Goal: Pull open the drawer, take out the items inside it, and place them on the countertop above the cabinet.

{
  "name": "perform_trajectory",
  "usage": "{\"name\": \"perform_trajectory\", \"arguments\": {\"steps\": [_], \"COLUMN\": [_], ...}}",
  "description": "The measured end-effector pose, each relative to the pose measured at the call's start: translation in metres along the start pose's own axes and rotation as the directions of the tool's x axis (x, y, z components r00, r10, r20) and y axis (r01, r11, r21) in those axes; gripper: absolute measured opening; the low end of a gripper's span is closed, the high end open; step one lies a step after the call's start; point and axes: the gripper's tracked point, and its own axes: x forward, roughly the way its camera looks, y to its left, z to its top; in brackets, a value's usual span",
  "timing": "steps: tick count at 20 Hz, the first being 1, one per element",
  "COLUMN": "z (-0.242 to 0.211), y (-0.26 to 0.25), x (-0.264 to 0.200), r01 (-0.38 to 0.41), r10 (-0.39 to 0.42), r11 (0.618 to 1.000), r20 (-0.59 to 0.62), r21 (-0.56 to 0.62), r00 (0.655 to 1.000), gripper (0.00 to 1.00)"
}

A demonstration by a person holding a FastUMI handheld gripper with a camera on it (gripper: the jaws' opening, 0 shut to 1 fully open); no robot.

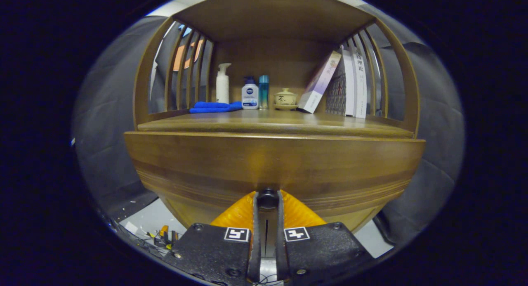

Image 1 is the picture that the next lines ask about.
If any thin white book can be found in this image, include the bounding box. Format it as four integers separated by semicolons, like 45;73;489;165
342;47;356;117

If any white book with black print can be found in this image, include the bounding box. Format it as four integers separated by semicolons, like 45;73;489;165
353;45;368;119

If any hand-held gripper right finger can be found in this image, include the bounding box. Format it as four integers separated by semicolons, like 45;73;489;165
276;190;374;284

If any beige lidded tea cup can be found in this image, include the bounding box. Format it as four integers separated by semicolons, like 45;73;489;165
273;88;298;111

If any purple and white book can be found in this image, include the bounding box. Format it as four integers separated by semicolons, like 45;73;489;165
297;51;342;114

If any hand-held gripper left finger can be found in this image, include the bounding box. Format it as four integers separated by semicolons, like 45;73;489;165
165;190;262;286

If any white pump bottle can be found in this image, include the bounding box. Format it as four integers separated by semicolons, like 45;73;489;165
216;63;232;104

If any small orange yellow object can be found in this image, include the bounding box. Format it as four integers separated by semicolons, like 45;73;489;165
153;225;180;249

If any blue folded cloth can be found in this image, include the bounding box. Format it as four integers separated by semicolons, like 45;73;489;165
189;101;243;114

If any dark patterned book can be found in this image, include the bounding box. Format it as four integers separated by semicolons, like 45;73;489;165
325;69;347;116

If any wooden drawer with dark knob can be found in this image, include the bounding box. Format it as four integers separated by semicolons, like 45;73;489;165
125;131;426;233

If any wooden cabinet with slatted shelf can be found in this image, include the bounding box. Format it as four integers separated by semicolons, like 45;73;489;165
132;0;421;234

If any teal slim bottle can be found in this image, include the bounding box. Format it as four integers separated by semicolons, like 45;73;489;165
259;75;269;110

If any wooden countertop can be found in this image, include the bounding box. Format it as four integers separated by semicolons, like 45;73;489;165
137;109;414;139

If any white lotion bottle blue label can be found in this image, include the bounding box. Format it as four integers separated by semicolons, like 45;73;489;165
242;76;259;110

